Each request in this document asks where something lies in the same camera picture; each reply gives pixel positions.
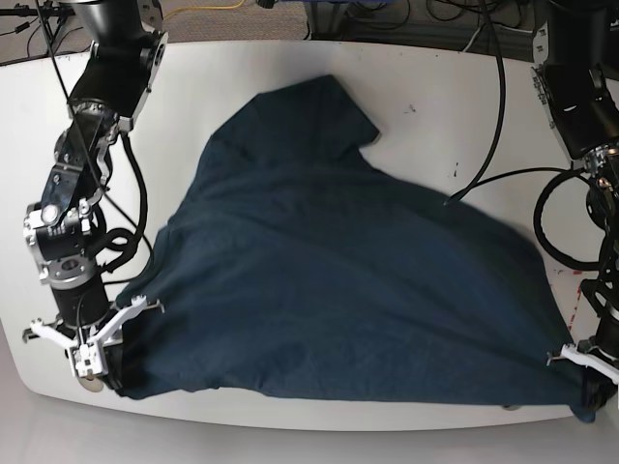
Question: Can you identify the red tape rectangle marking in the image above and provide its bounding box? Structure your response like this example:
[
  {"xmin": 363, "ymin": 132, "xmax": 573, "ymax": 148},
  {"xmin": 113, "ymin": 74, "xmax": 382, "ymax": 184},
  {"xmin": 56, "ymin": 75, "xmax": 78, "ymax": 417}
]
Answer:
[{"xmin": 550, "ymin": 269, "xmax": 587, "ymax": 336}]

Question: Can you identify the black tripod stand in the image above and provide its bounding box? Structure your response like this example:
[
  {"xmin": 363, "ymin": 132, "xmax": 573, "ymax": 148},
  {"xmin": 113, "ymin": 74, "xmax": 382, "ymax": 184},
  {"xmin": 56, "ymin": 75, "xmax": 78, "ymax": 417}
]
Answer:
[{"xmin": 1, "ymin": 1, "xmax": 75, "ymax": 57}]

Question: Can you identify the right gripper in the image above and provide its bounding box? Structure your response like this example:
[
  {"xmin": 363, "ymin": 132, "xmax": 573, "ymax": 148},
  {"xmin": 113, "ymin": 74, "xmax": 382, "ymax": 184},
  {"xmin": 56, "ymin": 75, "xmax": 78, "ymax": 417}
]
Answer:
[{"xmin": 21, "ymin": 284, "xmax": 165, "ymax": 394}]

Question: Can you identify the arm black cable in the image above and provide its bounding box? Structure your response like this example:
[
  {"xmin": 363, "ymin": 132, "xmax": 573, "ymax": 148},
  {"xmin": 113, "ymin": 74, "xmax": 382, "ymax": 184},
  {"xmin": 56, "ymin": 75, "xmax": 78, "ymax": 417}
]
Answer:
[
  {"xmin": 33, "ymin": 0, "xmax": 156, "ymax": 272},
  {"xmin": 442, "ymin": 0, "xmax": 605, "ymax": 272}
]

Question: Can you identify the yellow cable on floor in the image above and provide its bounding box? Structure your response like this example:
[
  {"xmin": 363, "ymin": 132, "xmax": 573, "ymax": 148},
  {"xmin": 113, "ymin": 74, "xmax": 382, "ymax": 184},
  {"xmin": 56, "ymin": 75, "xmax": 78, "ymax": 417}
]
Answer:
[{"xmin": 166, "ymin": 0, "xmax": 248, "ymax": 20}]

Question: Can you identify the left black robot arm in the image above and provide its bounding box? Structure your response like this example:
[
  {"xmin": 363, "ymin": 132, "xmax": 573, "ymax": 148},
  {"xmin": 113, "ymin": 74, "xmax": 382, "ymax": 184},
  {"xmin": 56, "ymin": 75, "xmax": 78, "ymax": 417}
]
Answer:
[{"xmin": 532, "ymin": 1, "xmax": 618, "ymax": 409}]

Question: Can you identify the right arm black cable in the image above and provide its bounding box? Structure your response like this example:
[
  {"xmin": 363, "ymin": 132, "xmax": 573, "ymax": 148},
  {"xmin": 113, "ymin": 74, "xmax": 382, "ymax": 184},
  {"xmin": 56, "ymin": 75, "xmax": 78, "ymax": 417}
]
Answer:
[{"xmin": 33, "ymin": 0, "xmax": 156, "ymax": 272}]

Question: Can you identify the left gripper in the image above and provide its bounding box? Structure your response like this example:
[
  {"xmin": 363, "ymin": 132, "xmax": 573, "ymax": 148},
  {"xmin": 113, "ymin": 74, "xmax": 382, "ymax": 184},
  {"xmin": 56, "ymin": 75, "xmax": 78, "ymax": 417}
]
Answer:
[{"xmin": 546, "ymin": 339, "xmax": 619, "ymax": 411}]

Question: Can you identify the left table cable grommet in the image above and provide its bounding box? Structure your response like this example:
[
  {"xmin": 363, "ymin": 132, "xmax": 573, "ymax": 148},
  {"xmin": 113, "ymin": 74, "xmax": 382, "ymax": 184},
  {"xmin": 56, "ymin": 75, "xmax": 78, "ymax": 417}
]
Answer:
[{"xmin": 78, "ymin": 378, "xmax": 104, "ymax": 393}]

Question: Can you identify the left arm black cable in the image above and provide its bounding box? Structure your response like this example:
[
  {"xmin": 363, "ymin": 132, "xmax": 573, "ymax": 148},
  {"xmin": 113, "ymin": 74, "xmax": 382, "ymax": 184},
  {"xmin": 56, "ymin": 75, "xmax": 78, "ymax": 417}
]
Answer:
[{"xmin": 442, "ymin": 0, "xmax": 605, "ymax": 272}]

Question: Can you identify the dark teal T-shirt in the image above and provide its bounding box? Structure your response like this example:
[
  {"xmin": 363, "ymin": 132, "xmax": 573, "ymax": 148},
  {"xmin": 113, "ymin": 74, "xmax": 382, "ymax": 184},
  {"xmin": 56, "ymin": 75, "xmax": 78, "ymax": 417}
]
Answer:
[{"xmin": 117, "ymin": 75, "xmax": 596, "ymax": 421}]

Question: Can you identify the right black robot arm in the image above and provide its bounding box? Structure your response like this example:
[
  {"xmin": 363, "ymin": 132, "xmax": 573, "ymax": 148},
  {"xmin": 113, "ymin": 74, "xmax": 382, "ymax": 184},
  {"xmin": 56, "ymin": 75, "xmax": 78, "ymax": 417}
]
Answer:
[{"xmin": 22, "ymin": 1, "xmax": 168, "ymax": 392}]

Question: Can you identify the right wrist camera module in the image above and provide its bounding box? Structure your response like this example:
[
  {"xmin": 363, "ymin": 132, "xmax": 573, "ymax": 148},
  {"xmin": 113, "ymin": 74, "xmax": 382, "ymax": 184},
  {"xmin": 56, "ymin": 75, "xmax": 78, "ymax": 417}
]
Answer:
[{"xmin": 69, "ymin": 343, "xmax": 108, "ymax": 378}]

